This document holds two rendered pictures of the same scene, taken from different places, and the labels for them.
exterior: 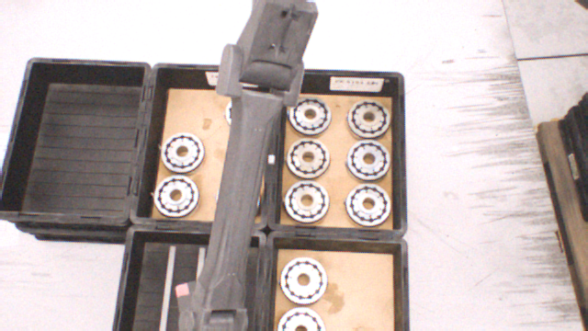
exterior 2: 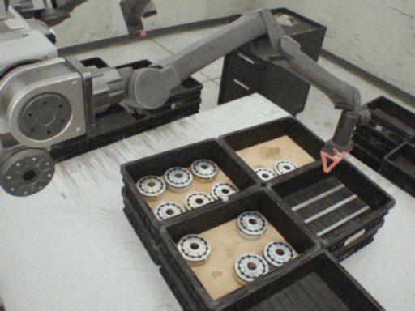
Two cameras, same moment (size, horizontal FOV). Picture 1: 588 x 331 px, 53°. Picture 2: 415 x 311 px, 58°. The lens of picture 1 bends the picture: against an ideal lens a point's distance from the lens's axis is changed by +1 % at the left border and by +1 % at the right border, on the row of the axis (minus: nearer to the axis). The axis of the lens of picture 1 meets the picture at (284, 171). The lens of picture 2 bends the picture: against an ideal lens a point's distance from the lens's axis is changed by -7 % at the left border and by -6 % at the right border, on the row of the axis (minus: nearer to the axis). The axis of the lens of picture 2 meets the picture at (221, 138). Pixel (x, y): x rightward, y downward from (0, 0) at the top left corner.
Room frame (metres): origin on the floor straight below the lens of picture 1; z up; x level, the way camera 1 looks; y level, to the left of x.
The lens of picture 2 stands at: (1.14, 0.64, 1.83)
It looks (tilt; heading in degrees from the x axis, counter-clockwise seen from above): 36 degrees down; 225
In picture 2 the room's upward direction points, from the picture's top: 9 degrees clockwise
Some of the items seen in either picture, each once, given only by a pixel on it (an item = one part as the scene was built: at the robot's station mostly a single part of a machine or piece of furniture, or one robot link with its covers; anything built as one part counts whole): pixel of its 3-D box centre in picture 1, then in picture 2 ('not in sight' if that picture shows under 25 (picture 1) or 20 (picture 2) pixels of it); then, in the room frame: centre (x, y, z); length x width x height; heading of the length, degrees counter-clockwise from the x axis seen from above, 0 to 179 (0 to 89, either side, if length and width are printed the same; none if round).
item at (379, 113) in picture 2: not in sight; (384, 139); (-1.28, -0.18, 0.37); 0.40 x 0.30 x 0.45; 92
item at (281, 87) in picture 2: not in sight; (268, 74); (-1.05, -1.18, 0.45); 0.60 x 0.45 x 0.90; 2
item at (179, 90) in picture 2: not in sight; (164, 112); (-0.10, -1.20, 0.37); 0.40 x 0.30 x 0.45; 2
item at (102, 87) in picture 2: not in sight; (96, 89); (0.89, 0.04, 1.45); 0.09 x 0.08 x 0.12; 92
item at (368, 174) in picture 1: (368, 159); (178, 176); (0.50, -0.20, 0.86); 0.10 x 0.10 x 0.01
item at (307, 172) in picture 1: (308, 157); (198, 202); (0.51, -0.06, 0.86); 0.10 x 0.10 x 0.01
